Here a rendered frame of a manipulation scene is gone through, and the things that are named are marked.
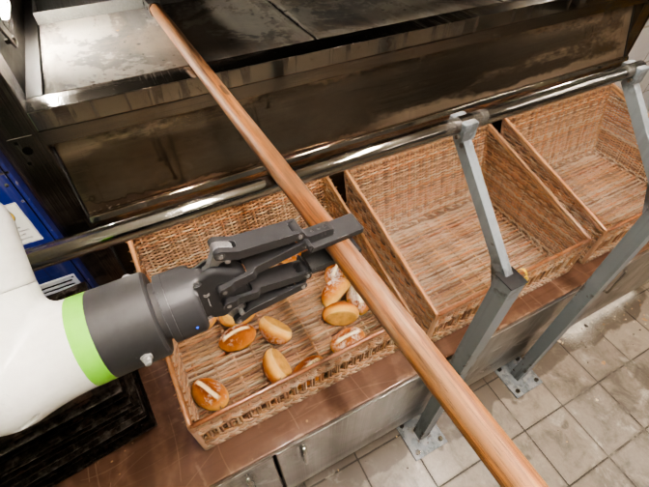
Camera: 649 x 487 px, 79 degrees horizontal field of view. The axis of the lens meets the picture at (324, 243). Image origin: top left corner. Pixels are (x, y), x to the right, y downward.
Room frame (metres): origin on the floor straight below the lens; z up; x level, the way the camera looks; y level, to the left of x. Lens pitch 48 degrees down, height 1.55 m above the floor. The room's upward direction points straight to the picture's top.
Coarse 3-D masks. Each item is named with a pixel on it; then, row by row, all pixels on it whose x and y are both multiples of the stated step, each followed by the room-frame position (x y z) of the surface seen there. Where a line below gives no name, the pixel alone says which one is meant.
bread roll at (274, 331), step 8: (264, 320) 0.54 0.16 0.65; (272, 320) 0.54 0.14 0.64; (264, 328) 0.52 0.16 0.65; (272, 328) 0.51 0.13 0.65; (280, 328) 0.51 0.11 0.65; (288, 328) 0.53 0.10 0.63; (264, 336) 0.50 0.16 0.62; (272, 336) 0.49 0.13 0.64; (280, 336) 0.49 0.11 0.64; (288, 336) 0.50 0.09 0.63; (280, 344) 0.49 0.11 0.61
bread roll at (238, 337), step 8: (232, 328) 0.52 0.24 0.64; (240, 328) 0.52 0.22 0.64; (248, 328) 0.52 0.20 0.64; (224, 336) 0.49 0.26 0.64; (232, 336) 0.49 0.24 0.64; (240, 336) 0.49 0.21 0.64; (248, 336) 0.50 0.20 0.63; (224, 344) 0.48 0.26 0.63; (232, 344) 0.48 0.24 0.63; (240, 344) 0.48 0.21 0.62; (248, 344) 0.49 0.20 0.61
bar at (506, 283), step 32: (640, 64) 0.86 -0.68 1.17; (544, 96) 0.72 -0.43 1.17; (640, 96) 0.83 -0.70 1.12; (448, 128) 0.61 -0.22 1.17; (640, 128) 0.78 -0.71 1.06; (320, 160) 0.51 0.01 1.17; (352, 160) 0.52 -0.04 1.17; (224, 192) 0.43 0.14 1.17; (256, 192) 0.44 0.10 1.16; (480, 192) 0.56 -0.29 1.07; (128, 224) 0.37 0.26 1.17; (160, 224) 0.38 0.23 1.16; (480, 224) 0.53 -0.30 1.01; (640, 224) 0.66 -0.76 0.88; (32, 256) 0.32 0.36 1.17; (64, 256) 0.32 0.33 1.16; (608, 256) 0.67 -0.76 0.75; (512, 288) 0.42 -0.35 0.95; (480, 320) 0.44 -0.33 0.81; (576, 320) 0.66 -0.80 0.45; (480, 352) 0.43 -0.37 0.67; (544, 352) 0.64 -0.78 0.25; (512, 384) 0.63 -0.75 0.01; (416, 416) 0.50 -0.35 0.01; (416, 448) 0.39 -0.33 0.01
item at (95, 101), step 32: (512, 0) 1.25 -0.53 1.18; (544, 0) 1.25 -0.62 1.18; (576, 0) 1.30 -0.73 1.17; (608, 0) 1.37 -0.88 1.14; (384, 32) 1.02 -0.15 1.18; (416, 32) 1.03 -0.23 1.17; (448, 32) 1.08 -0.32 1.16; (224, 64) 0.84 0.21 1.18; (256, 64) 0.84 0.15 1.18; (288, 64) 0.88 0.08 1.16; (320, 64) 0.91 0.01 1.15; (64, 96) 0.70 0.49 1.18; (96, 96) 0.70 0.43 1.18; (128, 96) 0.72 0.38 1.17; (160, 96) 0.75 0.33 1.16; (192, 96) 0.78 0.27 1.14
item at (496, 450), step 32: (192, 64) 0.79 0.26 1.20; (224, 96) 0.65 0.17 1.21; (256, 128) 0.55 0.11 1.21; (288, 192) 0.40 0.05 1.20; (352, 256) 0.28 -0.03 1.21; (384, 288) 0.24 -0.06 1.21; (384, 320) 0.21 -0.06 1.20; (416, 352) 0.17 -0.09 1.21; (448, 384) 0.14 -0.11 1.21; (480, 416) 0.11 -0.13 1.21; (480, 448) 0.09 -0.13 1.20; (512, 448) 0.09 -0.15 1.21; (512, 480) 0.07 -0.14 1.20; (544, 480) 0.07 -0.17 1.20
